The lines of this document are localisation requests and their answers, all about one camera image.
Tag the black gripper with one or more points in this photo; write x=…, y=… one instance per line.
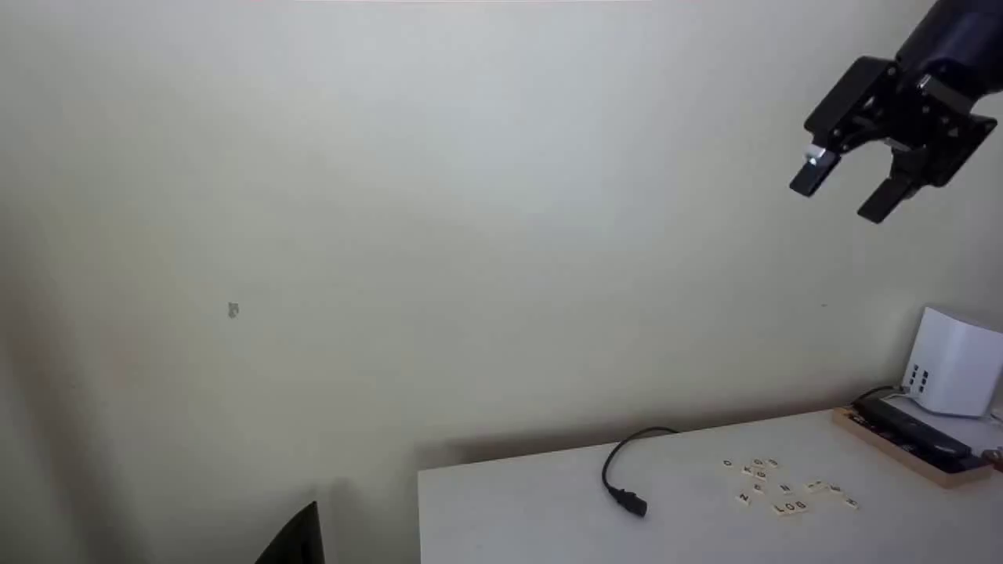
x=958, y=40

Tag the cream N letter tile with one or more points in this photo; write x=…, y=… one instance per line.
x=786, y=487

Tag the cream O letter tile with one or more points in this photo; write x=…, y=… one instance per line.
x=797, y=506

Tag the cream G letter tile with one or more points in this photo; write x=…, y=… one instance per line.
x=783, y=509

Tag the flat rectangular box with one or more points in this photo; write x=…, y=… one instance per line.
x=920, y=457

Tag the black angular object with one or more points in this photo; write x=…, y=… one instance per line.
x=299, y=538

